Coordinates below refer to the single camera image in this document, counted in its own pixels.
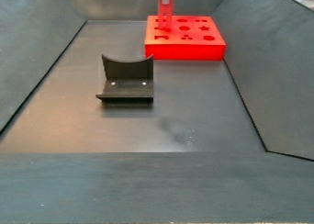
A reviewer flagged red double-square peg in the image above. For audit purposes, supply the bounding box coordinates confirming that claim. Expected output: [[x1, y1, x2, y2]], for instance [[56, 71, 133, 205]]
[[157, 0, 173, 29]]

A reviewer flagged red shape-sorting board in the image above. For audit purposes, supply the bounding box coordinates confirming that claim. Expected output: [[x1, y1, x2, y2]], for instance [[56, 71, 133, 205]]
[[144, 16, 227, 61]]

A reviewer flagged black curved holder stand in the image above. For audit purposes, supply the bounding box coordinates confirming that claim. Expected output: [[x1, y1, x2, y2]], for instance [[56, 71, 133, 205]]
[[96, 56, 155, 102]]

